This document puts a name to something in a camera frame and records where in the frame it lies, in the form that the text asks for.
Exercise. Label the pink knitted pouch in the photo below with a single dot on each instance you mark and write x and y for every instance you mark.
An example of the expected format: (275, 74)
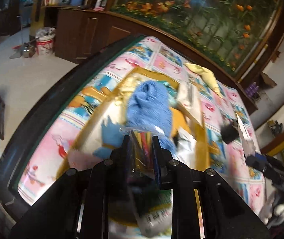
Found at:
(82, 161)

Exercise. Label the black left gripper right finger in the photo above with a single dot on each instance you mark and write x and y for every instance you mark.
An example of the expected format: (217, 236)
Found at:
(204, 204)

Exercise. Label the blue towel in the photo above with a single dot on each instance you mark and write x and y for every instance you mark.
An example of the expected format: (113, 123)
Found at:
(148, 109)

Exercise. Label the white plastic bucket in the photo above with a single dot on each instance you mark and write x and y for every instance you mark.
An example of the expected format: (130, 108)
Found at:
(45, 40)

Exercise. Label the purple spray bottles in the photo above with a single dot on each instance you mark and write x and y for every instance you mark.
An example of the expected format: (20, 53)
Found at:
(252, 90)

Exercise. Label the blue plush toy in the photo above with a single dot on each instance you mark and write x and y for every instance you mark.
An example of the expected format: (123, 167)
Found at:
(112, 138)

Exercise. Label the silver foil pouch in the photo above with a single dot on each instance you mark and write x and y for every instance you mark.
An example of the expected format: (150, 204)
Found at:
(188, 100)

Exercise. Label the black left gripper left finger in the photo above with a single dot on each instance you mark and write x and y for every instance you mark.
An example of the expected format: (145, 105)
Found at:
(76, 205)

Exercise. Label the white gloved right hand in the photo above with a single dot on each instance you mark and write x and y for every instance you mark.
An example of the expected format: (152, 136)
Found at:
(272, 212)

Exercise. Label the gold cardboard box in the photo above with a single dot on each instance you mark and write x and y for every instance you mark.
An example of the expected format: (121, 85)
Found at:
(199, 155)

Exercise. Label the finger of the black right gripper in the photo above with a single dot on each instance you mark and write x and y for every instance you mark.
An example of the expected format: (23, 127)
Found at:
(229, 132)

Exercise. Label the clear snack packet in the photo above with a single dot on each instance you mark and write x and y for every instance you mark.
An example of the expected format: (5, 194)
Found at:
(152, 207)

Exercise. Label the colourful fruit tablecloth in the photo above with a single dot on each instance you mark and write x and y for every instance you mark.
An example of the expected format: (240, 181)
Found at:
(214, 105)

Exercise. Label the white printed sachet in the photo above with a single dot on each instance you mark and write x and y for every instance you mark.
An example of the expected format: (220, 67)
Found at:
(246, 141)

